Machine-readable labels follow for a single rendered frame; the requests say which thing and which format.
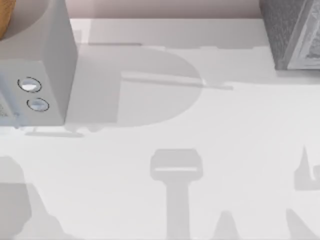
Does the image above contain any large microwave knob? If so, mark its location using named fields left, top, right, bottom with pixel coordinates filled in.
left=17, top=76, right=43, bottom=93

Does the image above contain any small microwave knob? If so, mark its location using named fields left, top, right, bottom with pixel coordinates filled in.
left=26, top=97, right=50, bottom=113

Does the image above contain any wooden bowl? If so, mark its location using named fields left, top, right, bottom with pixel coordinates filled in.
left=0, top=0, right=17, bottom=42

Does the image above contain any pale microwave oven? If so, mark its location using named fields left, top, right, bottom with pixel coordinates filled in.
left=0, top=0, right=79, bottom=130

